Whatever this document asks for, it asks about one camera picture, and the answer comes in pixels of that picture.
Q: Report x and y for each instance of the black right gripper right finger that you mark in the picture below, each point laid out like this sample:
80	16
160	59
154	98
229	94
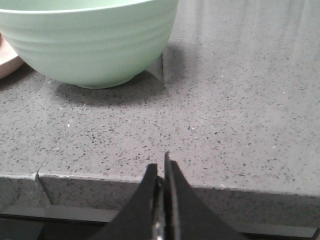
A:
186	216

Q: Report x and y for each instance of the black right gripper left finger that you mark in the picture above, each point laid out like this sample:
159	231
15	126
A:
135	220

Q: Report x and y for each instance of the green ribbed bowl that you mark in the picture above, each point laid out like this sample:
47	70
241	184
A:
92	44

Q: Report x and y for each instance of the pink plate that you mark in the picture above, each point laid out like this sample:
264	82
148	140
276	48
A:
9	59

